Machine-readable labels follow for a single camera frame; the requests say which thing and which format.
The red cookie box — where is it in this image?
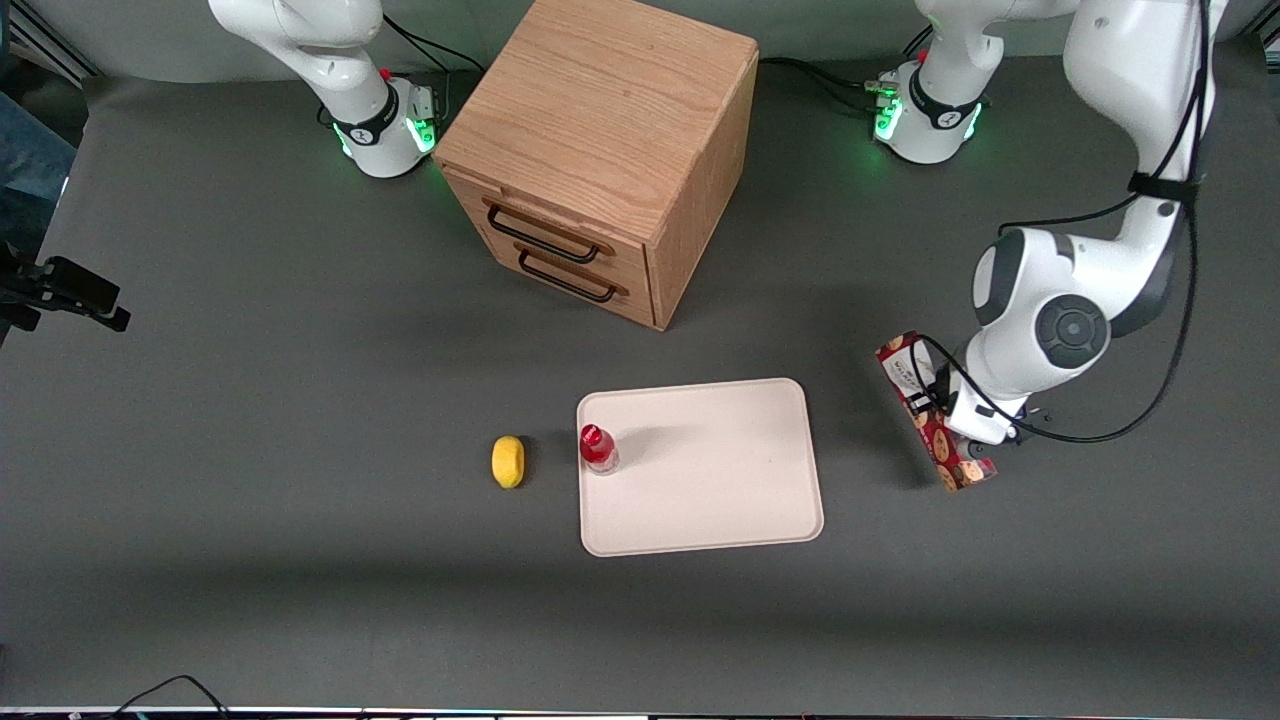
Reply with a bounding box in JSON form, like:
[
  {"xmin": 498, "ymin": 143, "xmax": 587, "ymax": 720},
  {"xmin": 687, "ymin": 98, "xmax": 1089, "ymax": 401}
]
[{"xmin": 875, "ymin": 330, "xmax": 1000, "ymax": 494}]

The beige plastic tray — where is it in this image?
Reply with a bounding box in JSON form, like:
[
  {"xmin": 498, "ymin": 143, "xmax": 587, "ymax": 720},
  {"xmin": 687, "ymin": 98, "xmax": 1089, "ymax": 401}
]
[{"xmin": 576, "ymin": 377, "xmax": 826, "ymax": 558}]

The blue fabric clothing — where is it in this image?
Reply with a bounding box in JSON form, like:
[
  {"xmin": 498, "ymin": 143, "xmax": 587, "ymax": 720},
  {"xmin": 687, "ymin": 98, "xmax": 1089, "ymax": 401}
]
[{"xmin": 0, "ymin": 90, "xmax": 80, "ymax": 256}]

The small red-capped bottle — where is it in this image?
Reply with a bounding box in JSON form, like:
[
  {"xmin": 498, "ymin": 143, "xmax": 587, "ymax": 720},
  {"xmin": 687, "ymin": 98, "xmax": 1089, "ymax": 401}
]
[{"xmin": 579, "ymin": 424, "xmax": 620, "ymax": 477}]

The yellow lemon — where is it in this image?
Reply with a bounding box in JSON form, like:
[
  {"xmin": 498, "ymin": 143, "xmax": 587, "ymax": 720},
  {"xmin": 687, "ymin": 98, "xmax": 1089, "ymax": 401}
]
[{"xmin": 491, "ymin": 435, "xmax": 527, "ymax": 491}]

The wooden drawer cabinet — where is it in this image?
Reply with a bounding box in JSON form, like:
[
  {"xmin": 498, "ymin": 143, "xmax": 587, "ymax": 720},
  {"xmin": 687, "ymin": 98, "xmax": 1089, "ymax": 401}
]
[{"xmin": 432, "ymin": 0, "xmax": 760, "ymax": 332}]

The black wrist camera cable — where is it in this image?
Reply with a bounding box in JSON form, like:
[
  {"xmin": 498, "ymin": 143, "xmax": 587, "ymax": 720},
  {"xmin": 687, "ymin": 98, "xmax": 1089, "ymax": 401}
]
[
  {"xmin": 997, "ymin": 192, "xmax": 1147, "ymax": 238},
  {"xmin": 908, "ymin": 0, "xmax": 1213, "ymax": 445}
]

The aluminium frame profile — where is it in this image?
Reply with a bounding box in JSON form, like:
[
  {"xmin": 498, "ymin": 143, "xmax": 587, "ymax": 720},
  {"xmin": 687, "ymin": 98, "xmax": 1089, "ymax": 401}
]
[{"xmin": 8, "ymin": 0, "xmax": 103, "ymax": 87}]

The black cable strap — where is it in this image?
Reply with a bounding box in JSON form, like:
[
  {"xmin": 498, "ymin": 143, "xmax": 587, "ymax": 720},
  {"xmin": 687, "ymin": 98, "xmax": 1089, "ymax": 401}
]
[{"xmin": 1127, "ymin": 171, "xmax": 1203, "ymax": 204}]

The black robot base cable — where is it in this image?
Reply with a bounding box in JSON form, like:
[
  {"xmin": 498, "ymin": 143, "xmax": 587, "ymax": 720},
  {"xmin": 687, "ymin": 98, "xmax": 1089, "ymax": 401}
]
[
  {"xmin": 757, "ymin": 56, "xmax": 891, "ymax": 93},
  {"xmin": 795, "ymin": 66, "xmax": 886, "ymax": 115},
  {"xmin": 382, "ymin": 14, "xmax": 488, "ymax": 77}
]

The black metal drawer handle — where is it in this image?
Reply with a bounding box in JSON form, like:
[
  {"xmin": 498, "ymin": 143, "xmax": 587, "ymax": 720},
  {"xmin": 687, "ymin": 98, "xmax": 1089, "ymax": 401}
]
[
  {"xmin": 517, "ymin": 250, "xmax": 617, "ymax": 304},
  {"xmin": 487, "ymin": 205, "xmax": 601, "ymax": 266}
]

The black cable at table edge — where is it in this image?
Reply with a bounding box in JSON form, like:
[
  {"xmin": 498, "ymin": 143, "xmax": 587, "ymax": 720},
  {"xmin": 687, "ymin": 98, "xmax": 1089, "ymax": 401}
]
[{"xmin": 112, "ymin": 675, "xmax": 233, "ymax": 720}]

